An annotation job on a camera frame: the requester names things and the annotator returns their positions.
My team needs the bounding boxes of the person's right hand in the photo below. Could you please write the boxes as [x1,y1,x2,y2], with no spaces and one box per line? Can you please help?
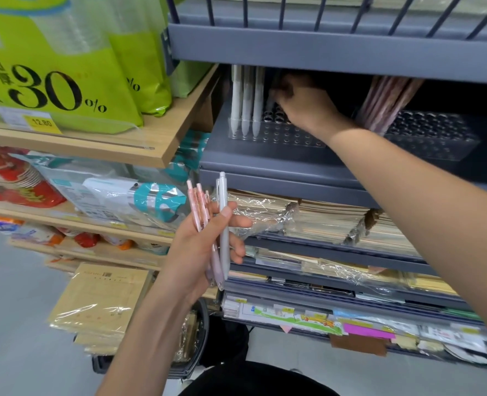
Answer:
[270,73,360,141]

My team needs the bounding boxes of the person's left hand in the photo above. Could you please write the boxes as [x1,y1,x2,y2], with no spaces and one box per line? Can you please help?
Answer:
[158,202,253,306]

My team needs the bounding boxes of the white retractable pen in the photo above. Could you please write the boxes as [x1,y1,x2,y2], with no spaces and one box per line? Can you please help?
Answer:
[215,172,231,282]

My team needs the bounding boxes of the pink retractable pen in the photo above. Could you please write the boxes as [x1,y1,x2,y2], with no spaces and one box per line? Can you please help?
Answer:
[196,183,225,292]
[186,180,216,287]

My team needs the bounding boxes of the person's right forearm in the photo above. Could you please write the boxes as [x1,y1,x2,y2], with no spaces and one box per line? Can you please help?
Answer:
[325,126,487,348]

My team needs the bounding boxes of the person's left forearm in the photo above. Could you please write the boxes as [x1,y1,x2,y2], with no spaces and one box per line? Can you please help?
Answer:
[97,277,205,396]

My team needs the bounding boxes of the white pen with cap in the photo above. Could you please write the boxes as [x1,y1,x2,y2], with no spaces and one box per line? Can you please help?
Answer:
[241,66,254,136]
[230,64,243,136]
[252,66,266,137]

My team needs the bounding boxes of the wrapped stack of notebooks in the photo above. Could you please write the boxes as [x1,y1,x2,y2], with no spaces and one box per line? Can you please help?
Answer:
[346,209,425,259]
[211,189,299,240]
[286,199,373,244]

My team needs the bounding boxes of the clear acrylic pen holder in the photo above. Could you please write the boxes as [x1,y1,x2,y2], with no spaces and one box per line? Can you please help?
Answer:
[227,104,327,150]
[383,110,482,162]

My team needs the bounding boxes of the grey metal shelf rack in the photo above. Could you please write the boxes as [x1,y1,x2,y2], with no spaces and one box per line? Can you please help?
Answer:
[163,0,487,372]

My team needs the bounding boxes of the teal white cup pack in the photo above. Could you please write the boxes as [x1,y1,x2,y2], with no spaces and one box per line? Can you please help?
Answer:
[83,177,187,235]

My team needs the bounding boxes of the wooden shelf unit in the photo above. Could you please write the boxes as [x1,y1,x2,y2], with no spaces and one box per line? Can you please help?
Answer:
[0,64,222,301]

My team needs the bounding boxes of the bunch of pink pens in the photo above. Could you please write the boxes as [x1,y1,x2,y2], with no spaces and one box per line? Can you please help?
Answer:
[357,76,425,135]

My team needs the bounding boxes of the black shopping basket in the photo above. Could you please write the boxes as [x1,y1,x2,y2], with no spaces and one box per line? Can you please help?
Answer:
[91,298,210,381]

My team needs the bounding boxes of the row of wrapped paper pads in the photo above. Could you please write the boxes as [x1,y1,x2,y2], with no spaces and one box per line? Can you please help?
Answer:
[226,246,459,298]

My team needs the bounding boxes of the wrapped brown envelope pack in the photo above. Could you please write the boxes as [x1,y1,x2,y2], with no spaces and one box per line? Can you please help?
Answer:
[47,261,154,339]

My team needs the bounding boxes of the pale blue wrapped package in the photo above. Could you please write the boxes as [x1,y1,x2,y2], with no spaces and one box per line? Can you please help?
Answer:
[16,154,139,216]

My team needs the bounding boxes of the row of colourful stationery packs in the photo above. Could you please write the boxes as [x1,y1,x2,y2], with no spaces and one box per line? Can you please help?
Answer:
[222,292,487,368]

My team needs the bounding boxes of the person's black trousers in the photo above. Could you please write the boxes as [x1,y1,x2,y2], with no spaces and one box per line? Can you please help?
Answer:
[179,315,340,396]

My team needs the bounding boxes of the orange white snack pack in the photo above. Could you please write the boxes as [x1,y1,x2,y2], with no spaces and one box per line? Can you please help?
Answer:
[9,224,66,249]

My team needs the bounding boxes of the yellow price tag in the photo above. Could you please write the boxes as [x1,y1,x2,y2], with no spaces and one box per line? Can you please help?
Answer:
[0,106,63,135]

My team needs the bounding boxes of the red paper cup pack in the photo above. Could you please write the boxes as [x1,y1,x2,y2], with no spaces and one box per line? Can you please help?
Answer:
[0,146,67,209]

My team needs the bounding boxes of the large green plastic cup pack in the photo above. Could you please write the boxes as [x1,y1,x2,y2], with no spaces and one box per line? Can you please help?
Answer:
[0,0,145,135]

